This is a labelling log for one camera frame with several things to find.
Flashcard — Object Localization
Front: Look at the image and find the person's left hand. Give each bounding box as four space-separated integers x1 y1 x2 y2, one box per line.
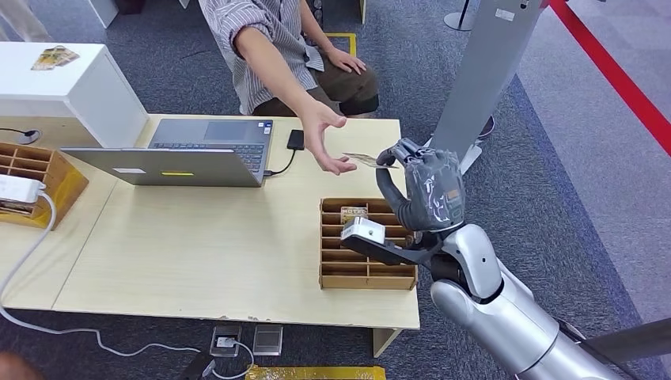
324 47 369 76

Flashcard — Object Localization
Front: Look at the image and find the person's right hand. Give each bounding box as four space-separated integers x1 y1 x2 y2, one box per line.
298 98 361 177

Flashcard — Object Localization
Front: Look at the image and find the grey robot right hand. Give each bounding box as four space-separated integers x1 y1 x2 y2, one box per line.
375 138 467 234

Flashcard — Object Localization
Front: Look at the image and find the hotel card with brown print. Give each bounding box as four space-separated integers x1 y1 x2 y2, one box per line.
342 152 400 170
339 206 370 226

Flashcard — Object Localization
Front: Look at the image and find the wooden card organizer with cards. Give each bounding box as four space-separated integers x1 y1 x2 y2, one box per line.
318 196 419 291

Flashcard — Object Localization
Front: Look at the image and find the yellow floor tape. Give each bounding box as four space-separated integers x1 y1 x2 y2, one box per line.
324 32 358 57

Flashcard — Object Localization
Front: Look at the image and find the grey laptop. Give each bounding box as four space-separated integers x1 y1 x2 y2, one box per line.
60 118 275 188

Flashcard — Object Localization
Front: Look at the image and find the round stanchion base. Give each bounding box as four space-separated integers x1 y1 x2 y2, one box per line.
443 0 477 32

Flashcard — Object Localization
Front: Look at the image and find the grey kiosk stand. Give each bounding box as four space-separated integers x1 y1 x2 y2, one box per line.
423 0 548 177

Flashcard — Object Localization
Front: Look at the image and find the pale wooden desk leg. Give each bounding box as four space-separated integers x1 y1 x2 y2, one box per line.
372 328 403 359

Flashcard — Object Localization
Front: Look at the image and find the metal floor socket plate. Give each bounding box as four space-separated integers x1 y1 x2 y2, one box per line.
252 324 285 357

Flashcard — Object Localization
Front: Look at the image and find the red barrier belt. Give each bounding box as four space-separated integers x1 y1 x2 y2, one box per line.
548 0 671 158

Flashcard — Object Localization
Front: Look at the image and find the yellow wrapped package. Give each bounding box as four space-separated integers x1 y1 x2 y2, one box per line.
245 364 388 380

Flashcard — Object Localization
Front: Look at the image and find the floor socket box with plug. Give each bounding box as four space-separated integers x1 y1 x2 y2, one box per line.
209 324 244 359

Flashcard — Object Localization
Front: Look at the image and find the white cabinet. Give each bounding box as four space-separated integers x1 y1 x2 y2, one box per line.
0 41 150 150

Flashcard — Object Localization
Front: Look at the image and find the white furniture piece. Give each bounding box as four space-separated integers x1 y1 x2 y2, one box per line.
87 0 119 29

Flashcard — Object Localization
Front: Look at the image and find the wooden organizer with yellow side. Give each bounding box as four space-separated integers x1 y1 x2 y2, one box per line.
0 141 89 231

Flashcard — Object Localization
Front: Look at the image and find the stack of printed cards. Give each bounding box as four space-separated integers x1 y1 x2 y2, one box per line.
29 44 81 72

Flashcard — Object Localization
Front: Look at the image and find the white power adapter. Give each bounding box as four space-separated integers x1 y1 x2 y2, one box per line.
0 174 47 205

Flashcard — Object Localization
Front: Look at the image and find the blurry reddish object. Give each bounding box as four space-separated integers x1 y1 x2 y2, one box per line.
0 351 47 380

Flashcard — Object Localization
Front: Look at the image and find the black drive cable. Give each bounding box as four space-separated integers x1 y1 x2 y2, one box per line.
263 149 298 178

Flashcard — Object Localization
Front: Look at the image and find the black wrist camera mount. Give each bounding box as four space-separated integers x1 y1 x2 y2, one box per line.
340 234 437 267

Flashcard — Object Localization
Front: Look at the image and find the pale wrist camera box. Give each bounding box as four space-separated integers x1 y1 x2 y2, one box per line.
340 216 387 247

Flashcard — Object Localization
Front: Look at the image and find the white power cable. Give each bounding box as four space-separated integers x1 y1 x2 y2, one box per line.
0 191 256 380

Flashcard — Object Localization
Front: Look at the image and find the black cable with round base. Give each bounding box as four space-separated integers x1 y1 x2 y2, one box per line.
0 127 42 146

